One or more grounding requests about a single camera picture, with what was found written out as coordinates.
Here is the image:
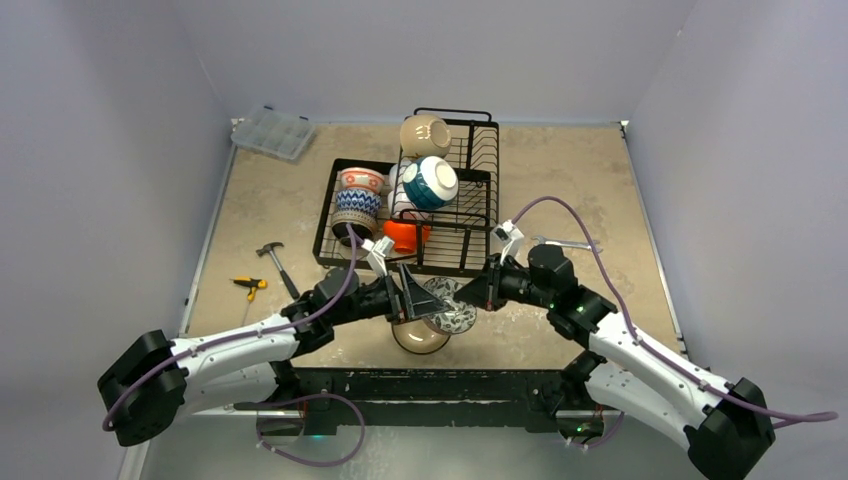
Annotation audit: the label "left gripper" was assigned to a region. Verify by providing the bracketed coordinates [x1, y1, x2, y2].
[330, 263, 448, 326]

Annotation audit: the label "grey floral black bowl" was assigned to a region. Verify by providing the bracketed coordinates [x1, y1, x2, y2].
[423, 277, 477, 335]

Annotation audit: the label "tan glazed bowl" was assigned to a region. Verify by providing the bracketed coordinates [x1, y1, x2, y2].
[391, 320, 450, 355]

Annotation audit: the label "orange white bowl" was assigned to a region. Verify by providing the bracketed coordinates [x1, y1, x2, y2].
[383, 220, 431, 255]

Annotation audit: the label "black wire dish rack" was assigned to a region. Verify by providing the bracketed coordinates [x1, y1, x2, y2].
[312, 107, 500, 277]

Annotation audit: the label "brown beige bowl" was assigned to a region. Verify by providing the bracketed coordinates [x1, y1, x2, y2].
[331, 210, 378, 247]

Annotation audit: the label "teal white bowl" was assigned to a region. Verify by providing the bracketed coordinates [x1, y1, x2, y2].
[402, 156, 459, 210]

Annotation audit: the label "white ribbed bowl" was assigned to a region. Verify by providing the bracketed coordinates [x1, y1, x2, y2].
[386, 159, 410, 191]

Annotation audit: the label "red floral bowl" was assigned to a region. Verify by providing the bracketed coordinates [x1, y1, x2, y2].
[339, 167, 385, 195]

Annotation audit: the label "cream beige bowl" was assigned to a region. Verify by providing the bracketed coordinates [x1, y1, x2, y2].
[400, 114, 452, 158]

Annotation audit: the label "red patterned black bowl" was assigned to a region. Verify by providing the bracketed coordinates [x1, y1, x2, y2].
[335, 188, 382, 217]

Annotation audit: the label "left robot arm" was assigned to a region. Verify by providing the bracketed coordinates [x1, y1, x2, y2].
[97, 268, 452, 447]

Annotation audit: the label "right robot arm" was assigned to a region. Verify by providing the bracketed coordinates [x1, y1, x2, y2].
[454, 245, 776, 479]

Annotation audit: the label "silver wrench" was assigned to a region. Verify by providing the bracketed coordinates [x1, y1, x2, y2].
[532, 235, 603, 253]

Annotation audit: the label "small hammer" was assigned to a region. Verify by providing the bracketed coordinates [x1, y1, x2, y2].
[256, 241, 300, 300]

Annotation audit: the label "clear plastic organizer box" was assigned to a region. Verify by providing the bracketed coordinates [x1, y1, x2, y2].
[231, 105, 315, 164]

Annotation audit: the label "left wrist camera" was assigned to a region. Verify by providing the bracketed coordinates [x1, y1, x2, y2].
[361, 237, 395, 278]

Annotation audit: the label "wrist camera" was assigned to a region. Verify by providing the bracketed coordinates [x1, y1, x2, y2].
[361, 237, 395, 278]
[491, 220, 525, 264]

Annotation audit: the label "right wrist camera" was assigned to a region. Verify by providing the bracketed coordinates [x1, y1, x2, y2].
[491, 220, 525, 264]

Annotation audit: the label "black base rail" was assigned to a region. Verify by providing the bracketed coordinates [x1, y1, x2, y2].
[234, 362, 619, 438]

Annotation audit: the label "yellow handled pliers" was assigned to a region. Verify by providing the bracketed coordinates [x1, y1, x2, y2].
[231, 277, 268, 303]

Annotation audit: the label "aluminium frame rail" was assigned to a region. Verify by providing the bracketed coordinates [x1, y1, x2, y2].
[115, 370, 742, 480]

